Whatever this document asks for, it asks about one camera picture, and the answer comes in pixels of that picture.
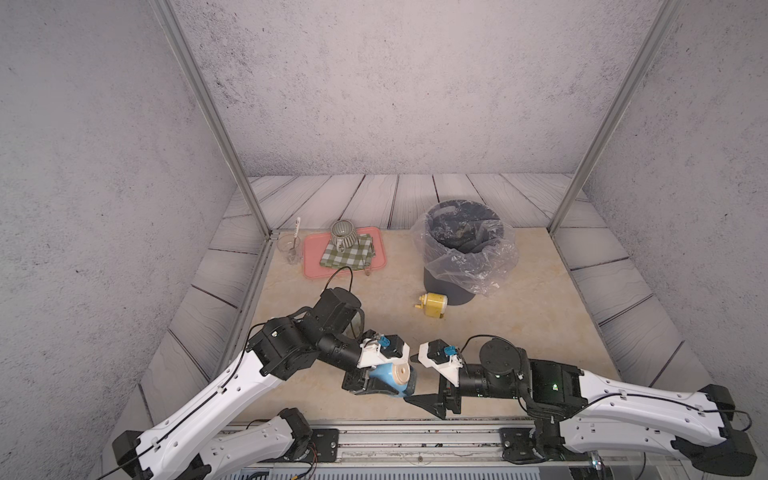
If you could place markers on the ribbed grey cup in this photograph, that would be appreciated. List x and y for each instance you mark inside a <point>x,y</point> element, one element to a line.
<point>343,235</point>

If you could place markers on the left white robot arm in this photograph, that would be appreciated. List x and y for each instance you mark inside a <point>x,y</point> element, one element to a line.
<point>187,444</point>

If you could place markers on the green checkered cloth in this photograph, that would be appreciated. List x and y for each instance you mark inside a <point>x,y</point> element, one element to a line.
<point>357,257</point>

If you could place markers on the metal frame post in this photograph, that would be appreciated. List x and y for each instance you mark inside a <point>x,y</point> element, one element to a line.
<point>175,36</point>
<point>643,60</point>

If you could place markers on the right metal frame post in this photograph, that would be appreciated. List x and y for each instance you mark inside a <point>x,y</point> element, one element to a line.
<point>643,60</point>

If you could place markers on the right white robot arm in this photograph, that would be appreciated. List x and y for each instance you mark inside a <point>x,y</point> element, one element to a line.
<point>577,413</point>

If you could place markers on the clear glass with stick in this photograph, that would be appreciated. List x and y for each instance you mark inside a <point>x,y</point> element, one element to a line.
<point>289,244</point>

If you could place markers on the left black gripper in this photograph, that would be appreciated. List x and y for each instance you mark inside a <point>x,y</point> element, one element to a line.
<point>358,382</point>

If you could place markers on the blue pencil sharpener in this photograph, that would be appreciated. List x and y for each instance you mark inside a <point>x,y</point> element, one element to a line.
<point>400,376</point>

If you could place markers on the pink plastic tray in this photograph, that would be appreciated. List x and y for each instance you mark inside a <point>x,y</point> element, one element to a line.
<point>314,246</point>

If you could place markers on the clear plastic bin liner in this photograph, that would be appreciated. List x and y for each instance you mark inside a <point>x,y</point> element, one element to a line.
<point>492,258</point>

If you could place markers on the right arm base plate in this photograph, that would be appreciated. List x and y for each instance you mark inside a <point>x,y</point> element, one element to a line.
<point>519,446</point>

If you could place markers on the dark grey trash bin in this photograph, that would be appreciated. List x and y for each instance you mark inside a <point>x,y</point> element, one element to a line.
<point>459,252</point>

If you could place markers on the aluminium mounting rail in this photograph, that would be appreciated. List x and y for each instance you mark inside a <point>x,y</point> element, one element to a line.
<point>454,449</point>

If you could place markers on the left metal frame post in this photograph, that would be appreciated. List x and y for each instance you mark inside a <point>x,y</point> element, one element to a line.
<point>175,36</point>

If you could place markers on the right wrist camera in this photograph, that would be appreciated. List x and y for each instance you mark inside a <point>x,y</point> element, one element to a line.
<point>443,358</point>

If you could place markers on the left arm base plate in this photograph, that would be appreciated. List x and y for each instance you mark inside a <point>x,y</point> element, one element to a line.
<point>322,448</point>

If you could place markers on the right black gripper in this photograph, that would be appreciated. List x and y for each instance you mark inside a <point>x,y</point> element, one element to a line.
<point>436,403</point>

